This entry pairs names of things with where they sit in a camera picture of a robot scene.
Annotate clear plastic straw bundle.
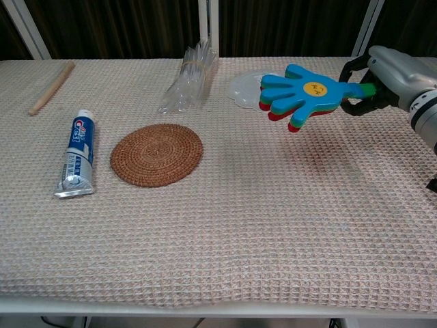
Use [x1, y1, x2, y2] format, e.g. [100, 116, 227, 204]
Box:
[157, 39, 219, 114]

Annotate blue hand-shaped clapper toy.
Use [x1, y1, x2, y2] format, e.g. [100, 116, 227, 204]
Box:
[258, 64, 378, 133]

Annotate blue white toothpaste tube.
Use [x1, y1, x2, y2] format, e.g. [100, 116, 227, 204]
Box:
[53, 109, 97, 200]

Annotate light wooden stick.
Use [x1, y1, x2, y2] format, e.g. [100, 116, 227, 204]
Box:
[28, 60, 76, 116]

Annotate white frame post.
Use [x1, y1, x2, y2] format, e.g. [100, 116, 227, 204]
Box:
[0, 0, 52, 61]
[197, 0, 220, 59]
[351, 0, 385, 57]

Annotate round woven brown coaster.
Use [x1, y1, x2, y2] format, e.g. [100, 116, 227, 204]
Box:
[109, 123, 204, 188]

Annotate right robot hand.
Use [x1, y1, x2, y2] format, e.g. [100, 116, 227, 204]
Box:
[339, 45, 437, 117]

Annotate beige waffle-weave tablecloth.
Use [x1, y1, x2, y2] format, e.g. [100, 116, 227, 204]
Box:
[0, 56, 437, 314]

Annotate black pleated curtain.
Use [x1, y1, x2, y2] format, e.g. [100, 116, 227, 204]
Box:
[0, 0, 437, 62]

